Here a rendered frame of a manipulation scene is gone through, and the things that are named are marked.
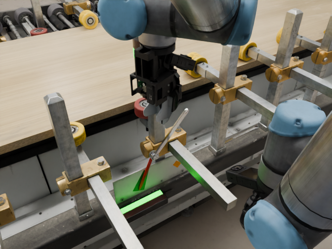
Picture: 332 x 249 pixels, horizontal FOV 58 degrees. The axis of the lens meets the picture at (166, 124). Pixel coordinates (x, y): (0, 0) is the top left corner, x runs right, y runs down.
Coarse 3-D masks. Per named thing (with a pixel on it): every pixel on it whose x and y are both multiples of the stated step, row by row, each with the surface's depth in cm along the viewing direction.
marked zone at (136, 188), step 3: (144, 171) 89; (141, 174) 89; (147, 174) 91; (141, 177) 90; (138, 180) 90; (144, 180) 91; (138, 183) 90; (144, 183) 92; (135, 186) 90; (138, 186) 91; (144, 186) 93; (135, 189) 91; (138, 189) 92; (141, 189) 93
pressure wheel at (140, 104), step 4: (136, 100) 97; (140, 100) 97; (144, 100) 98; (136, 104) 96; (140, 104) 96; (144, 104) 96; (136, 108) 94; (140, 108) 94; (144, 108) 94; (136, 112) 95; (140, 112) 94; (140, 116) 95; (144, 116) 94
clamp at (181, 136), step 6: (174, 132) 90; (180, 132) 90; (174, 138) 89; (180, 138) 90; (144, 144) 86; (150, 144) 86; (156, 144) 86; (144, 150) 87; (150, 150) 86; (162, 150) 88; (168, 150) 90; (144, 156) 89
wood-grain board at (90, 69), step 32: (288, 0) 188; (320, 0) 188; (64, 32) 146; (96, 32) 146; (256, 32) 146; (320, 32) 146; (0, 64) 119; (32, 64) 119; (64, 64) 119; (96, 64) 119; (128, 64) 119; (256, 64) 123; (0, 96) 100; (32, 96) 100; (64, 96) 100; (96, 96) 100; (128, 96) 100; (0, 128) 87; (32, 128) 87
